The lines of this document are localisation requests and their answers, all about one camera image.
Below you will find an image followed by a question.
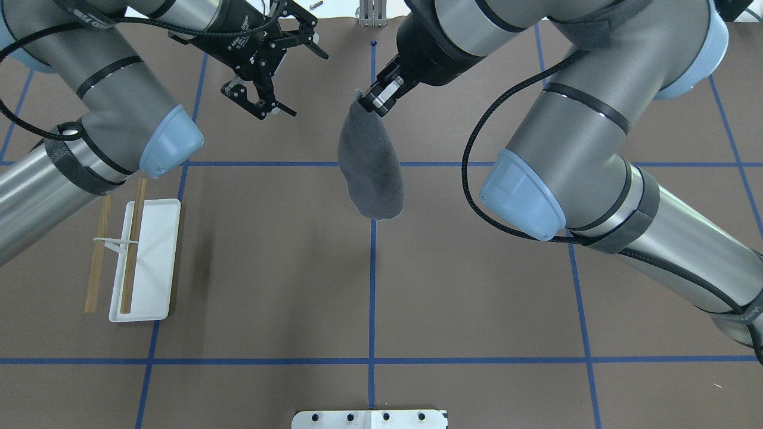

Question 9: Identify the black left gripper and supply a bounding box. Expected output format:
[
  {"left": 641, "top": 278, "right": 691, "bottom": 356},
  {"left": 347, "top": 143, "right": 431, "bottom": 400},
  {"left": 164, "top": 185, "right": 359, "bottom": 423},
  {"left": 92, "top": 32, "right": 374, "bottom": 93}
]
[{"left": 168, "top": 0, "right": 330, "bottom": 120}]

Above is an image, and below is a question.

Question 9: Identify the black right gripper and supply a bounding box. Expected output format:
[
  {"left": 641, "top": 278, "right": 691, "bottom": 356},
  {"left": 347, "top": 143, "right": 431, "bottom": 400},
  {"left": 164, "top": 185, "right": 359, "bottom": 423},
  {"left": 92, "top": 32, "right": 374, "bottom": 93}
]
[{"left": 360, "top": 15, "right": 483, "bottom": 117}]

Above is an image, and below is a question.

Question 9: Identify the grey and blue towel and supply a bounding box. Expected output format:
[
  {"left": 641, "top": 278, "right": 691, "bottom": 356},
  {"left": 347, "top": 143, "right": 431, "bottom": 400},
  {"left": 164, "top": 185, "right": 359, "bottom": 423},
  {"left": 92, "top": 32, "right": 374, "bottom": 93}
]
[{"left": 337, "top": 91, "right": 404, "bottom": 220}]

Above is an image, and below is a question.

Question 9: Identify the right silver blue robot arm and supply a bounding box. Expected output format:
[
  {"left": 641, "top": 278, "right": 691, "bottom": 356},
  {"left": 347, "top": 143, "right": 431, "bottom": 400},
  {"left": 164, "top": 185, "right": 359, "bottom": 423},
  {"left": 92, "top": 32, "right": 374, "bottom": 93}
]
[{"left": 342, "top": 1, "right": 761, "bottom": 359}]

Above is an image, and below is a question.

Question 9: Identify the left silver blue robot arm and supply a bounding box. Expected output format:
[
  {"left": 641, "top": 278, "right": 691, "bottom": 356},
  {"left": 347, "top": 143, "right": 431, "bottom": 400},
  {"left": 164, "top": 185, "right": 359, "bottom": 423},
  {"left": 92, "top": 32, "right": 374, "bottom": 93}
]
[{"left": 2, "top": 1, "right": 328, "bottom": 264}]

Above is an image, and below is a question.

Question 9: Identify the white rack with wooden bars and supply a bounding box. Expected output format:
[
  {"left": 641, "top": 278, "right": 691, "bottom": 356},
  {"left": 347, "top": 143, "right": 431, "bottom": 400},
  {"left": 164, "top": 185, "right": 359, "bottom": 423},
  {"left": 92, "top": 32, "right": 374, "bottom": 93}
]
[{"left": 83, "top": 178, "right": 182, "bottom": 323}]

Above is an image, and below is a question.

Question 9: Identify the aluminium frame post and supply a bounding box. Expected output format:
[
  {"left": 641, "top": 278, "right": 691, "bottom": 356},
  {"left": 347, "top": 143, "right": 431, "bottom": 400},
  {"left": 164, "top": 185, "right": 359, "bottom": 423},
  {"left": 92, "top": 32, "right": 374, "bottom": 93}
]
[{"left": 356, "top": 0, "right": 389, "bottom": 28}]

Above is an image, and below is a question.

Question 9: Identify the white pedestal column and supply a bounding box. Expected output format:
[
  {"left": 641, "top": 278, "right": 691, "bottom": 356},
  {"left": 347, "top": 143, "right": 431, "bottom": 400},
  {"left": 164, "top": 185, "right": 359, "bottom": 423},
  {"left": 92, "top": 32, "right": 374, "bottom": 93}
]
[{"left": 291, "top": 409, "right": 449, "bottom": 428}]

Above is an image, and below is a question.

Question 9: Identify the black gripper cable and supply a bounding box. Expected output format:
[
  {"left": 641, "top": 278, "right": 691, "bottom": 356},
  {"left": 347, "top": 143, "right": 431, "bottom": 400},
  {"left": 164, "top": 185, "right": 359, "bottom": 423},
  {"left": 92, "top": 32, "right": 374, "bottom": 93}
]
[{"left": 461, "top": 48, "right": 763, "bottom": 364}]

